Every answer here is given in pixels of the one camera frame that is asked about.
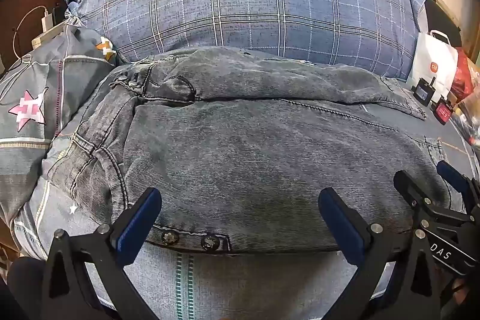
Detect grey star print pillow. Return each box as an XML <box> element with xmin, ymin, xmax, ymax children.
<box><xmin>0</xmin><ymin>25</ymin><xmax>124</xmax><ymax>231</ymax></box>

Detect red plastic bag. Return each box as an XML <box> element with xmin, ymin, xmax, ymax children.
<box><xmin>450</xmin><ymin>48</ymin><xmax>480</xmax><ymax>103</ymax></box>

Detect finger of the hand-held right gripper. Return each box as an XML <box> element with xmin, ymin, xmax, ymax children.
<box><xmin>394</xmin><ymin>170</ymin><xmax>436</xmax><ymax>219</ymax></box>
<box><xmin>437</xmin><ymin>160</ymin><xmax>480</xmax><ymax>208</ymax></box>

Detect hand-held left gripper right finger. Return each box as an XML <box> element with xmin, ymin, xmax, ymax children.
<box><xmin>318</xmin><ymin>187</ymin><xmax>441</xmax><ymax>320</ymax></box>

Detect small red device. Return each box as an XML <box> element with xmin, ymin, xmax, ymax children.
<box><xmin>431</xmin><ymin>97</ymin><xmax>457</xmax><ymax>126</ymax></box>

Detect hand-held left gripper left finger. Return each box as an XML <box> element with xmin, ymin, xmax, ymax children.
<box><xmin>41</xmin><ymin>187</ymin><xmax>163</xmax><ymax>320</ymax></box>

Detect white paper bag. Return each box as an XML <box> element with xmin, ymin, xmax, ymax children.
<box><xmin>407</xmin><ymin>29</ymin><xmax>464</xmax><ymax>96</ymax></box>

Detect beige power strip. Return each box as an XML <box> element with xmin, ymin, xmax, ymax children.
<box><xmin>32</xmin><ymin>24</ymin><xmax>72</xmax><ymax>48</ymax></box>

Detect grey denim pants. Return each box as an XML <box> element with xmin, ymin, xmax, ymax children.
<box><xmin>47</xmin><ymin>46</ymin><xmax>466</xmax><ymax>255</ymax></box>

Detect small black device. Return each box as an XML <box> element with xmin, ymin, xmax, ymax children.
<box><xmin>412</xmin><ymin>77</ymin><xmax>436</xmax><ymax>105</ymax></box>

